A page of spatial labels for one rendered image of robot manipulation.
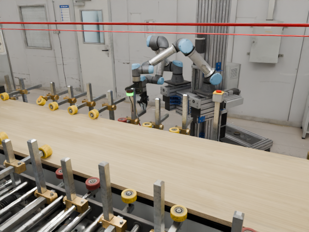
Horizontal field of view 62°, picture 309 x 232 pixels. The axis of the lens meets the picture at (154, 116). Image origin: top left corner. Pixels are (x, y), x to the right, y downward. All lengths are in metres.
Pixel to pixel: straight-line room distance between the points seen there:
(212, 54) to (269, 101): 2.15
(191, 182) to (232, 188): 0.22
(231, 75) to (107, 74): 3.32
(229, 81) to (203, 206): 1.93
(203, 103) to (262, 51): 1.98
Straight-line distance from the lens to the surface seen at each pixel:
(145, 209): 1.53
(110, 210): 1.35
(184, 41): 2.31
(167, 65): 2.97
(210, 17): 2.79
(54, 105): 2.68
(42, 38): 6.84
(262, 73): 4.63
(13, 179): 1.82
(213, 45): 2.80
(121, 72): 5.51
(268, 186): 1.57
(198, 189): 1.45
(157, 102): 2.20
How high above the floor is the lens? 1.78
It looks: 22 degrees down
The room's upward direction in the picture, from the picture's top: 1 degrees counter-clockwise
